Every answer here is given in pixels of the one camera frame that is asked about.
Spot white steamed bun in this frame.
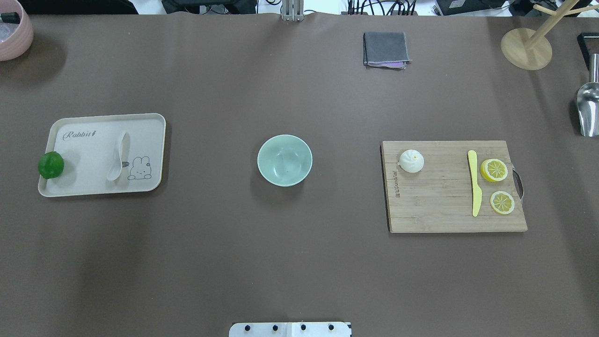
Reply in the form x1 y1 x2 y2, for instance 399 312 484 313
397 149 425 173

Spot white ceramic soup spoon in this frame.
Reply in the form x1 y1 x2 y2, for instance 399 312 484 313
106 132 129 181

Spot light green bowl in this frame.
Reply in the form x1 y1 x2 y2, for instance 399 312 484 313
257 134 313 187

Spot pink bowl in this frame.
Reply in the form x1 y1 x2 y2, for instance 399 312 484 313
0 0 34 61

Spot bamboo cutting board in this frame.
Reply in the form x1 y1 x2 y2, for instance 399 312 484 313
381 140 527 233

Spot folded grey cloth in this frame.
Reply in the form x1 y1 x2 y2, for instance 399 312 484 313
362 31 412 70

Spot yellow plastic knife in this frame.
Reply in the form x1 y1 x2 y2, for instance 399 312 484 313
467 150 482 217

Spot upper lemon half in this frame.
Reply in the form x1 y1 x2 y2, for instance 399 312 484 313
480 158 509 182

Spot beige rabbit serving tray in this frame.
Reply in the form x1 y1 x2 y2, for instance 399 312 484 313
38 113 166 197

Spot lower lemon slice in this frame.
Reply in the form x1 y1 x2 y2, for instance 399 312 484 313
489 190 515 215

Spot green lime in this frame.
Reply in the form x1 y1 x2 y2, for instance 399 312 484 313
38 151 65 179

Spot wooden cup stand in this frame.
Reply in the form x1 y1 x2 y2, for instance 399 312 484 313
500 0 599 71

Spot steel scoop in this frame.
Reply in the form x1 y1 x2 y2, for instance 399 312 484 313
576 53 599 137

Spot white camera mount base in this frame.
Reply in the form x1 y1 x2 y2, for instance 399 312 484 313
228 322 352 337

